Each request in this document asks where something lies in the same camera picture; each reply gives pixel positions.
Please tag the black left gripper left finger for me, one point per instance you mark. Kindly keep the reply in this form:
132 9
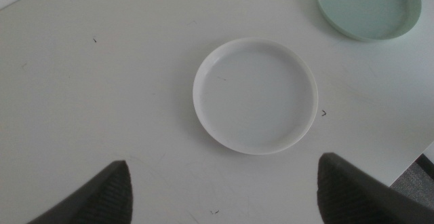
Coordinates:
105 200

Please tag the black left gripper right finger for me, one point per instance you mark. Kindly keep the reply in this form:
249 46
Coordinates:
352 197

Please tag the white shallow bowl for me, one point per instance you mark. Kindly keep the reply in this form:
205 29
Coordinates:
256 96

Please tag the pale green shallow bowl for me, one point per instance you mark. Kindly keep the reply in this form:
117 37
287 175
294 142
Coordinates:
366 6

